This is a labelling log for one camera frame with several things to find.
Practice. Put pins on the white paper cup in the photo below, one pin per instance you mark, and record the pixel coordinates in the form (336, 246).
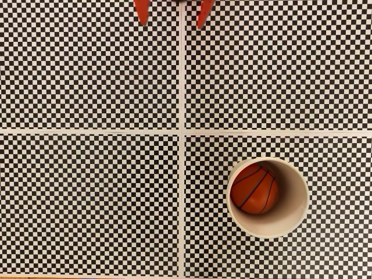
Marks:
(290, 218)

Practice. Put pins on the small orange basketball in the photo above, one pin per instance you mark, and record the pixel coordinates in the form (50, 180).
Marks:
(254, 189)

